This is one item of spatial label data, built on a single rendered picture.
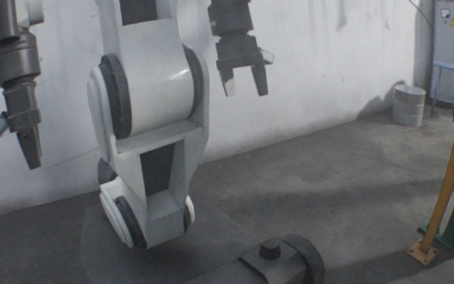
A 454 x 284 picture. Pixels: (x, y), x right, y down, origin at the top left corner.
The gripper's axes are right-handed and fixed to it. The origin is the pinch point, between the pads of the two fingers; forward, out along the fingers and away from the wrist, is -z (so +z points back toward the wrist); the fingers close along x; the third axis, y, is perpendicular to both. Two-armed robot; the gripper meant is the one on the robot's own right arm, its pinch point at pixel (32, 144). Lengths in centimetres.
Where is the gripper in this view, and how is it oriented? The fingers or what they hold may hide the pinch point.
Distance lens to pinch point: 51.3
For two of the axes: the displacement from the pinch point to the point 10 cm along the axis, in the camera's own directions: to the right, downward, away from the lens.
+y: 8.0, -2.9, 5.2
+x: 5.7, 1.0, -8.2
